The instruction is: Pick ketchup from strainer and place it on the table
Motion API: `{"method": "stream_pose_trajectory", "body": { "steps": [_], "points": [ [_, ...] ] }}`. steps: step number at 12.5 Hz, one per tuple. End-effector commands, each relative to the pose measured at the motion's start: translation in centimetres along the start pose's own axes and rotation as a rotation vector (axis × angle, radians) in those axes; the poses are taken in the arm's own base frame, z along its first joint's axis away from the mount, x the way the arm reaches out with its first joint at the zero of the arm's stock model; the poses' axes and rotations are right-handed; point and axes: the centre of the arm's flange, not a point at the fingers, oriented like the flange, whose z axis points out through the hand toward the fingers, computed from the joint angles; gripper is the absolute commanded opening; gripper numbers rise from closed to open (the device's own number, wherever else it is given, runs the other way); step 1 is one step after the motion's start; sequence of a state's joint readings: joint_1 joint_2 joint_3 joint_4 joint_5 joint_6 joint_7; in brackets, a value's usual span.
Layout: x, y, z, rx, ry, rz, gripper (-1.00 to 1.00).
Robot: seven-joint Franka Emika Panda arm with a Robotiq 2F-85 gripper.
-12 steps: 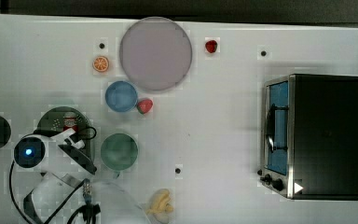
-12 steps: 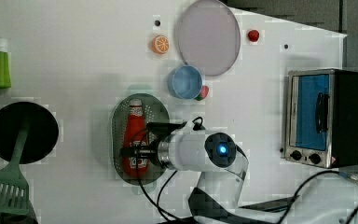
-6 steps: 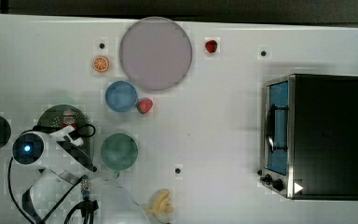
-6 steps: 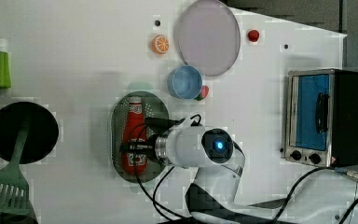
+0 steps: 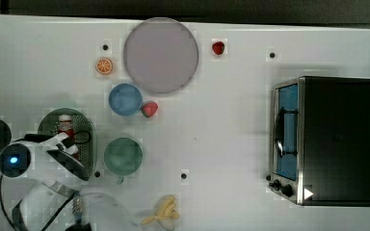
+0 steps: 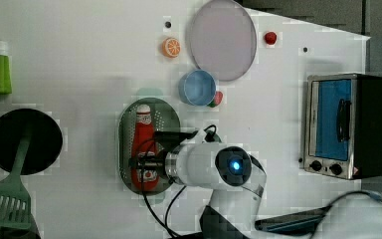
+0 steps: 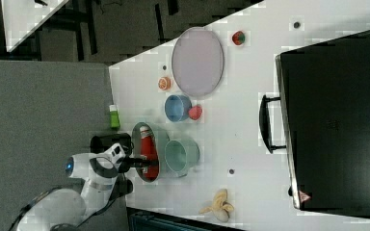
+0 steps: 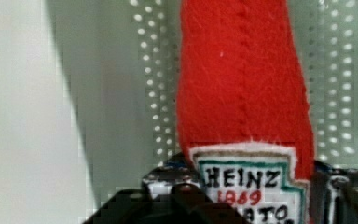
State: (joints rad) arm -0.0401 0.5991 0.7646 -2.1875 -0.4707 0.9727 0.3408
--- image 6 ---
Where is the pale green bowl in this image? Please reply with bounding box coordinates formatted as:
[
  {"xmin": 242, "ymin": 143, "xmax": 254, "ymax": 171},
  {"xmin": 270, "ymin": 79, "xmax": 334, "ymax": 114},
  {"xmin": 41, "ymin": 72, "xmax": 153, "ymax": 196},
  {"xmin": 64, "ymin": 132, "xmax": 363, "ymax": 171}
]
[{"xmin": 136, "ymin": 88, "xmax": 163, "ymax": 99}]

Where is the silver toaster oven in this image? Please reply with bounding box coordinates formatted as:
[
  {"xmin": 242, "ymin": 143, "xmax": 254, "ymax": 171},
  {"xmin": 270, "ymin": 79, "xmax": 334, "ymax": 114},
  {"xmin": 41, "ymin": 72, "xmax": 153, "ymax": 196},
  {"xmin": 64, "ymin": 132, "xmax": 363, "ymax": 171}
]
[{"xmin": 303, "ymin": 74, "xmax": 382, "ymax": 180}]

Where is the toy orange slice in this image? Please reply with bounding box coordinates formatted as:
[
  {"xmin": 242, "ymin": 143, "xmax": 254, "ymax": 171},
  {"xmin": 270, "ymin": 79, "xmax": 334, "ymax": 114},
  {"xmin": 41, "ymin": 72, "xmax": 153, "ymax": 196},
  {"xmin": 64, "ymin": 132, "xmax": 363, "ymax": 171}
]
[{"xmin": 161, "ymin": 37, "xmax": 181, "ymax": 58}]

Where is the blue plastic cup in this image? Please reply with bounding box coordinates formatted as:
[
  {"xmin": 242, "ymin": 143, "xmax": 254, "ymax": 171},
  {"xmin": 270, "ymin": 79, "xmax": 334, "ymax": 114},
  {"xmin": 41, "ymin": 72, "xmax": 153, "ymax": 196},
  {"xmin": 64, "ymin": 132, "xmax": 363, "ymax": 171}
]
[{"xmin": 178, "ymin": 70, "xmax": 217, "ymax": 107}]

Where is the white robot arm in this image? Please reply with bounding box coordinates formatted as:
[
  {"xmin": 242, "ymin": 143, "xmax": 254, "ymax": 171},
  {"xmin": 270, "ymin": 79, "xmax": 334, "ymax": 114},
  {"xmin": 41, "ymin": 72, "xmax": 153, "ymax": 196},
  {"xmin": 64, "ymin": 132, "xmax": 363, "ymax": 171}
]
[{"xmin": 129, "ymin": 127, "xmax": 382, "ymax": 239}]

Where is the green slotted spatula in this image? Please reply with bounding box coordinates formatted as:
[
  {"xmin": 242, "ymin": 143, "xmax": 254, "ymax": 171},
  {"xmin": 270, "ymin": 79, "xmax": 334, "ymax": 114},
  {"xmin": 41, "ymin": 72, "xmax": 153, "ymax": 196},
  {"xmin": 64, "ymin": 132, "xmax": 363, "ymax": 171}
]
[{"xmin": 0, "ymin": 127, "xmax": 32, "ymax": 230}]

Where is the black round pan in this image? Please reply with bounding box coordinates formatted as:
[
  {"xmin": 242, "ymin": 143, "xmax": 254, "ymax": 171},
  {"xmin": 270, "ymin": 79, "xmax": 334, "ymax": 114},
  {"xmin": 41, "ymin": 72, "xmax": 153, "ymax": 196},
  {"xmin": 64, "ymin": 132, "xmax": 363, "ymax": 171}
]
[{"xmin": 0, "ymin": 109, "xmax": 63, "ymax": 175}]

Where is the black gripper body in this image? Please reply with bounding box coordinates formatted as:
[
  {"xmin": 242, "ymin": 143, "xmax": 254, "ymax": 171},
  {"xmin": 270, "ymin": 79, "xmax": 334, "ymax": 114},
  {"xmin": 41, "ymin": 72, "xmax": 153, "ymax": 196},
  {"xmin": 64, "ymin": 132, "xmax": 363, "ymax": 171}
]
[{"xmin": 128, "ymin": 130, "xmax": 195, "ymax": 169}]

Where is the grey oval strainer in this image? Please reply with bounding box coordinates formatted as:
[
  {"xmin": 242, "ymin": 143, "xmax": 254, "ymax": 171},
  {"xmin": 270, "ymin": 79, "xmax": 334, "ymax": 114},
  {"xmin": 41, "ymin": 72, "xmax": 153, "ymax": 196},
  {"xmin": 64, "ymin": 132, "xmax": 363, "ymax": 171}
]
[{"xmin": 118, "ymin": 98, "xmax": 180, "ymax": 195}]

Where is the lilac round plate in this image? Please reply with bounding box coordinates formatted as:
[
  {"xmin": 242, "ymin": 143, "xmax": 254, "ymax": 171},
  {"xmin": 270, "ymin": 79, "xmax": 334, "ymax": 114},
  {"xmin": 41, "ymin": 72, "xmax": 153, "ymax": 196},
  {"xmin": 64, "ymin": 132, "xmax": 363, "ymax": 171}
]
[{"xmin": 189, "ymin": 0, "xmax": 257, "ymax": 81}]

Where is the green squeeze bottle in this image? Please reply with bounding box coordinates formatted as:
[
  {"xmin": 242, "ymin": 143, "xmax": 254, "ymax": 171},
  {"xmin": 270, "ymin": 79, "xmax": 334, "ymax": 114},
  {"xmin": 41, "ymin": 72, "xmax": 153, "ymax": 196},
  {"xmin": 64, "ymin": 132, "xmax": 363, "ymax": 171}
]
[{"xmin": 0, "ymin": 40, "xmax": 13, "ymax": 96}]

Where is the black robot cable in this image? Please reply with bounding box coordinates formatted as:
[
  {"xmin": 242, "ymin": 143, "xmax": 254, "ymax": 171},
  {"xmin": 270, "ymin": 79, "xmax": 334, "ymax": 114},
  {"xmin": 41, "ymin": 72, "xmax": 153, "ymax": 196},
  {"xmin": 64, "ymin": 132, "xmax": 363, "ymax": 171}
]
[{"xmin": 135, "ymin": 123, "xmax": 218, "ymax": 239}]

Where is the plush red ketchup bottle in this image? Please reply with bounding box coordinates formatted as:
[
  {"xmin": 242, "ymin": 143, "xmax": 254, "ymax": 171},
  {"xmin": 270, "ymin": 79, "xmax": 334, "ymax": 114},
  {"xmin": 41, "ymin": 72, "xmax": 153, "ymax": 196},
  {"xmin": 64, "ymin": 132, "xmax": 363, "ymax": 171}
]
[{"xmin": 131, "ymin": 105, "xmax": 159, "ymax": 191}]

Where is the toy strawberry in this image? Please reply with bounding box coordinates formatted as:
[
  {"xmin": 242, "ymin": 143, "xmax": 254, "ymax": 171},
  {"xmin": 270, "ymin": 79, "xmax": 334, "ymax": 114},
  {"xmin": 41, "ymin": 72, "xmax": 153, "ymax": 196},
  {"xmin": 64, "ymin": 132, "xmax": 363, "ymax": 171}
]
[{"xmin": 209, "ymin": 91, "xmax": 223, "ymax": 108}]

